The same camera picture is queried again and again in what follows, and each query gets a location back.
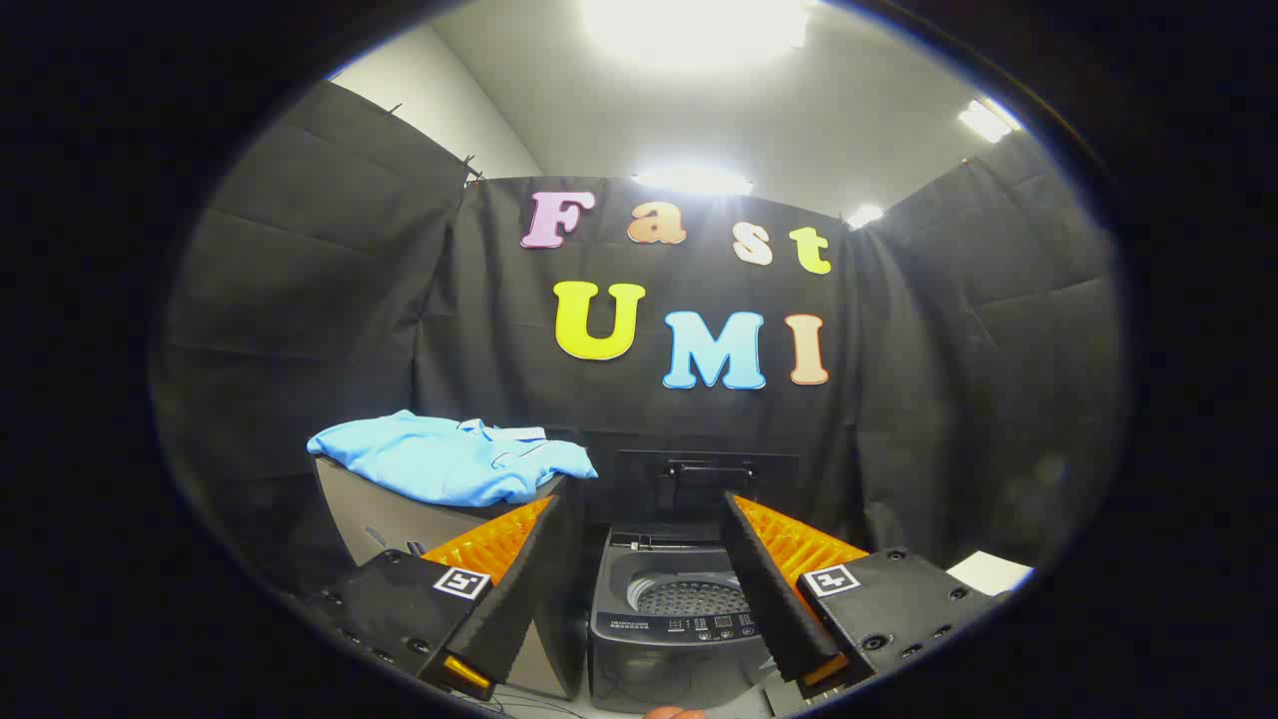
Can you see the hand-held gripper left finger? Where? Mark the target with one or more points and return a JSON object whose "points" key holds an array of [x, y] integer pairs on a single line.
{"points": [[519, 589]]}

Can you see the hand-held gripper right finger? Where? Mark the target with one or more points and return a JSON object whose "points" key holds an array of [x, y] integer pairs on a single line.
{"points": [[774, 599]]}

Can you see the grey washing machine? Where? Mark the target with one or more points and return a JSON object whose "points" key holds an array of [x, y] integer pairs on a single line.
{"points": [[649, 659]]}

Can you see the light blue polo shirt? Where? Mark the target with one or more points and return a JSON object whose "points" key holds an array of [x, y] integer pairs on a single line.
{"points": [[439, 464]]}

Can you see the grey cabinet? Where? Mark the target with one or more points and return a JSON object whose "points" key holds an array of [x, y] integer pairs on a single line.
{"points": [[389, 519]]}

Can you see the white sheet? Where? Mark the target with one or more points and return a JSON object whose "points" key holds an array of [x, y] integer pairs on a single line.
{"points": [[988, 573]]}

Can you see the black backdrop cloth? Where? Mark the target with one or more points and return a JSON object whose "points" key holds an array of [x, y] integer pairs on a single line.
{"points": [[499, 330]]}

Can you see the large ceiling light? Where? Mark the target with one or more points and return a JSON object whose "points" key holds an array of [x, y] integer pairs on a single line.
{"points": [[694, 28]]}

